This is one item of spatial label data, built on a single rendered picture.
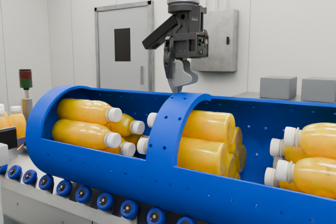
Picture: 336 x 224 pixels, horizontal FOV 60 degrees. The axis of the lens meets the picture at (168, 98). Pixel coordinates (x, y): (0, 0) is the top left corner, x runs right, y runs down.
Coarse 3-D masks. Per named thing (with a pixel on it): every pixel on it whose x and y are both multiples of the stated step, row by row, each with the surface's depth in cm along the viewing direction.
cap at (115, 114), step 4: (112, 108) 79; (116, 108) 79; (108, 112) 79; (112, 112) 78; (116, 112) 79; (120, 112) 80; (108, 116) 79; (112, 116) 78; (116, 116) 79; (120, 116) 80; (112, 120) 79; (116, 120) 79
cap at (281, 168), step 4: (280, 160) 54; (284, 160) 54; (280, 164) 54; (284, 164) 53; (276, 168) 53; (280, 168) 53; (284, 168) 53; (276, 172) 53; (280, 172) 53; (284, 172) 53; (276, 176) 54; (280, 176) 53; (284, 176) 53; (280, 180) 54; (284, 180) 53
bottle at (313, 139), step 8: (304, 128) 55; (312, 128) 54; (320, 128) 53; (328, 128) 52; (296, 136) 55; (304, 136) 54; (312, 136) 53; (320, 136) 52; (328, 136) 51; (296, 144) 55; (304, 144) 54; (312, 144) 53; (320, 144) 52; (328, 144) 51; (304, 152) 56; (312, 152) 53; (320, 152) 52; (328, 152) 51
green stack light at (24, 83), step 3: (21, 78) 156; (24, 78) 156; (27, 78) 156; (30, 78) 157; (21, 81) 155; (24, 81) 155; (27, 81) 156; (30, 81) 157; (21, 84) 155; (24, 84) 155; (27, 84) 156; (30, 84) 157; (21, 87) 155; (24, 87) 155; (27, 87) 156
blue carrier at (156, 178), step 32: (64, 96) 90; (96, 96) 96; (128, 96) 88; (160, 96) 80; (192, 96) 65; (224, 96) 70; (32, 128) 78; (160, 128) 60; (256, 128) 74; (32, 160) 81; (64, 160) 73; (96, 160) 67; (128, 160) 62; (160, 160) 58; (256, 160) 75; (128, 192) 66; (160, 192) 60; (192, 192) 55; (224, 192) 52; (256, 192) 49; (288, 192) 46
